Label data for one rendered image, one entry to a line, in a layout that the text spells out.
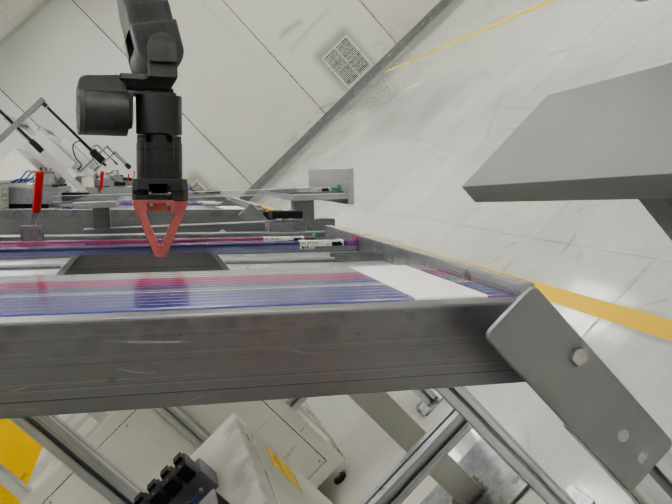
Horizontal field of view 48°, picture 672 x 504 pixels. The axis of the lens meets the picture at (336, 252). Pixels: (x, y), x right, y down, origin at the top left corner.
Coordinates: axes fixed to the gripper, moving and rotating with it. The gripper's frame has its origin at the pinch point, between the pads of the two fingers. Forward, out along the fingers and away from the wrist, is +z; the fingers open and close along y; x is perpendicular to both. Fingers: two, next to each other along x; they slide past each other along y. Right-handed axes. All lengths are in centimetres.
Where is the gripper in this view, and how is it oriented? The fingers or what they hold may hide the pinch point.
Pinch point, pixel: (160, 249)
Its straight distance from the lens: 98.8
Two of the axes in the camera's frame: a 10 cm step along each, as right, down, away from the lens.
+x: 9.7, -0.1, 2.3
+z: -0.1, 10.0, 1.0
